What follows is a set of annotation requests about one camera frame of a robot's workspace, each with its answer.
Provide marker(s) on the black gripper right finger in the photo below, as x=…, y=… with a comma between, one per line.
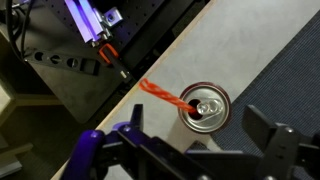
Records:
x=257, y=126

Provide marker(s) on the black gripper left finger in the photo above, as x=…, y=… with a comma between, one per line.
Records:
x=137, y=117

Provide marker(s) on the red twisted straw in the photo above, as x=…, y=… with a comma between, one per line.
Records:
x=157, y=91

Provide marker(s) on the red and white soda can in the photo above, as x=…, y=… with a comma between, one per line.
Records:
x=212, y=105

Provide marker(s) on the dark blue left mat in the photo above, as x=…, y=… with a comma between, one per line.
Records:
x=287, y=92

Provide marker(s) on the black perforated breadboard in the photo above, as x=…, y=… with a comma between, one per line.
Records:
x=84, y=50

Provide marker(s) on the black orange bar clamp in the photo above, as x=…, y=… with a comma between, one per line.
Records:
x=111, y=56

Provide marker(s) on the aluminium extrusion rail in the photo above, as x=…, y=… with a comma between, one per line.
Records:
x=93, y=25

